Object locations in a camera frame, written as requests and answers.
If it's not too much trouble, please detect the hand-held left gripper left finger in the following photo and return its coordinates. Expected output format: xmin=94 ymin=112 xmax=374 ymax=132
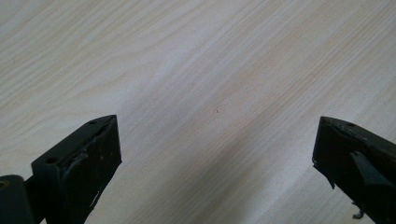
xmin=31 ymin=114 xmax=123 ymax=224

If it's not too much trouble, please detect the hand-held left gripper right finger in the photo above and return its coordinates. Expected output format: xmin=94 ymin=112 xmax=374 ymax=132
xmin=312 ymin=116 xmax=396 ymax=224

